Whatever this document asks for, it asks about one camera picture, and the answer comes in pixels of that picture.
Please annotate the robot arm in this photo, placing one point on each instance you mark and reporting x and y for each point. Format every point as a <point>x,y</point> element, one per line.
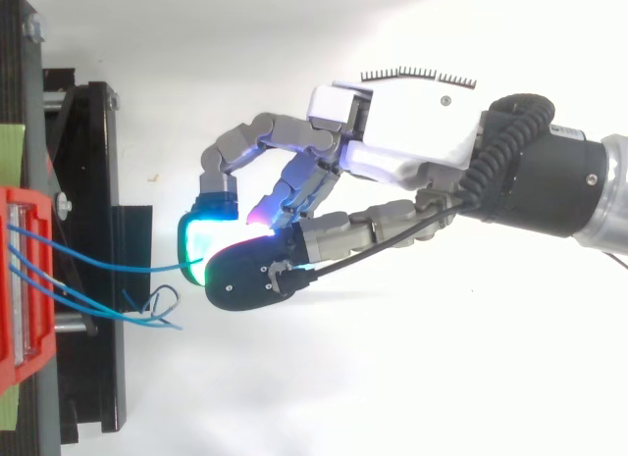
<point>549,181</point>

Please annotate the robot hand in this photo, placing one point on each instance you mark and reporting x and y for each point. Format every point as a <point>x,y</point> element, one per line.
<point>417,127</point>

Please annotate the red bin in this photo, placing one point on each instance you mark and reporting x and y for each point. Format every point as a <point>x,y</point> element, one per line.
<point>39,338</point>

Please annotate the black stand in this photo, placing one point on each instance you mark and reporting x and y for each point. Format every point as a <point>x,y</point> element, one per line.
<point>98,181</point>

